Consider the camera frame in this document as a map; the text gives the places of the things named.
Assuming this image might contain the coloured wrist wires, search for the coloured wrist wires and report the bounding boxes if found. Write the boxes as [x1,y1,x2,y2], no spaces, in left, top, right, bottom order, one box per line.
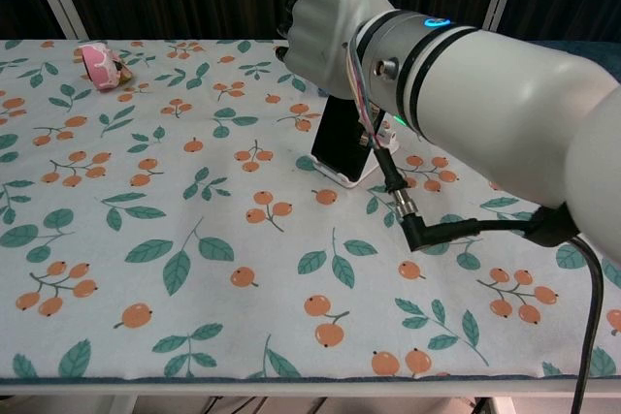
[346,40,384,149]

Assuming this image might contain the white folding phone stand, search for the white folding phone stand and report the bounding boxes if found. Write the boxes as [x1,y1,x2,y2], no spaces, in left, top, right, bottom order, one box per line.
[295,112,400,190]

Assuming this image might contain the floral fruit print tablecloth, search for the floral fruit print tablecloth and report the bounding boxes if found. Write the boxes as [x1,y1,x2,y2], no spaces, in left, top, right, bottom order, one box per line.
[0,38,621,381]

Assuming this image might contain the right robot hand grey black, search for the right robot hand grey black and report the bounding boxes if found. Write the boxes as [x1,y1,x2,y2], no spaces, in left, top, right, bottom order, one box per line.
[275,0,394,98]

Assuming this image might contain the black smartphone blue edge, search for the black smartphone blue edge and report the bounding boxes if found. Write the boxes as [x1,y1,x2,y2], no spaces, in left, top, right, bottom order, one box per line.
[310,93,384,183]

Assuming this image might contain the pink snack packet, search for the pink snack packet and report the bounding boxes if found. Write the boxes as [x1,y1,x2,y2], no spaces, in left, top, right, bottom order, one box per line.
[73,43,135,91]

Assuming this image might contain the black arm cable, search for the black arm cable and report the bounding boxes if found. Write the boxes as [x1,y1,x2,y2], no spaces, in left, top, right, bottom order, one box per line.
[380,146,605,414]

